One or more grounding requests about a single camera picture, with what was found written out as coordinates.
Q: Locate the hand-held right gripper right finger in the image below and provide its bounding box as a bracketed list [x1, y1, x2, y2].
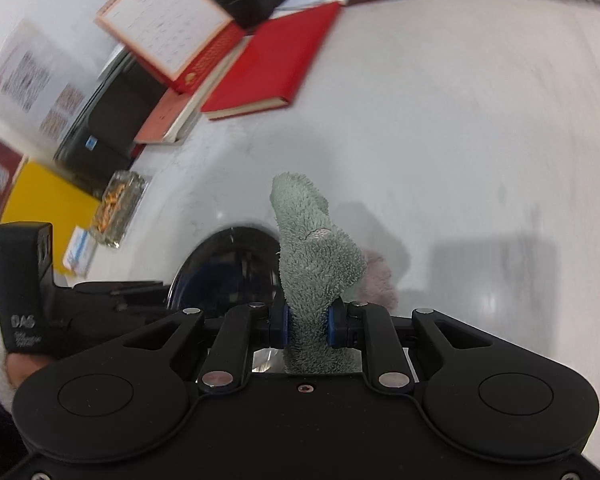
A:
[326, 299, 493, 393]

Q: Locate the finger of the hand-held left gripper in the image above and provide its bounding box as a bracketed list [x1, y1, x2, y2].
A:
[74, 279, 167, 297]

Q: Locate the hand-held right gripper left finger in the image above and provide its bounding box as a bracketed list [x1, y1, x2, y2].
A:
[123, 301, 293, 393]

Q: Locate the pink and green fluffy cloth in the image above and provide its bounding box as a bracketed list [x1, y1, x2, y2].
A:
[270, 172, 398, 376]

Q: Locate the steel bowl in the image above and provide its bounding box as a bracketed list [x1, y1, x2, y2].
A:
[165, 226, 286, 316]

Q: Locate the person's left hand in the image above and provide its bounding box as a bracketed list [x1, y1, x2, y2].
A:
[6, 354, 57, 391]

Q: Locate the blue white small box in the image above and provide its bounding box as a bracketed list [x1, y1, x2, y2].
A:
[61, 226, 98, 277]

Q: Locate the glass ashtray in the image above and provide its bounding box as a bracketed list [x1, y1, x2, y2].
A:
[91, 170, 148, 249]

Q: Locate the yellow folder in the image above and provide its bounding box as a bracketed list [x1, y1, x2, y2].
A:
[0, 160, 101, 276]

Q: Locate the black box with blue sticker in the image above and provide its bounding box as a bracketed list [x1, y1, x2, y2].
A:
[52, 50, 171, 176]

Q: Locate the salmon cover book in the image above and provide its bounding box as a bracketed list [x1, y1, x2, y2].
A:
[134, 35, 253, 146]

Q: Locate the red notebook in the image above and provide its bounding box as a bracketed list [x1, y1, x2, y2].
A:
[200, 1, 343, 121]

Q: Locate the red desk calendar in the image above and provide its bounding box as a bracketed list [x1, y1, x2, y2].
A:
[95, 0, 246, 96]

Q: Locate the wall poster with square codes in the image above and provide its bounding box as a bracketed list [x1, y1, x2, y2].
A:
[0, 17, 88, 146]

